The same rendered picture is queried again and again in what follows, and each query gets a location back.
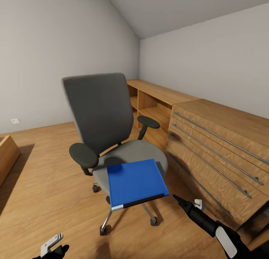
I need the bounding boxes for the swivel chair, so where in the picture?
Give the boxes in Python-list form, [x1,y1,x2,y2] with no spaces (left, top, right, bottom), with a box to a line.
[61,73,168,235]

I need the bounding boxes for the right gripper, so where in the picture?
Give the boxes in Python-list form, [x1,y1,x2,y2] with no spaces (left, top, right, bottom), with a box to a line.
[173,194,208,228]

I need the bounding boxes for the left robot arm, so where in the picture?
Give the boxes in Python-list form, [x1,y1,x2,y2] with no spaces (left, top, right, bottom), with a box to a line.
[33,233,69,259]

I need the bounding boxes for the folder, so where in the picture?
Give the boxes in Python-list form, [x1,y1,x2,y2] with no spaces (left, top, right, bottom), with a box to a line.
[107,159,169,212]

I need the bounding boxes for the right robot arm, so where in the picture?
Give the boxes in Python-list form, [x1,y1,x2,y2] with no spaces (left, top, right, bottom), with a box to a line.
[173,194,257,259]

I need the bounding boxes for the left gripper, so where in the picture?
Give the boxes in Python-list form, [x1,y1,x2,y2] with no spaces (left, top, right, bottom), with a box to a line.
[43,245,69,259]

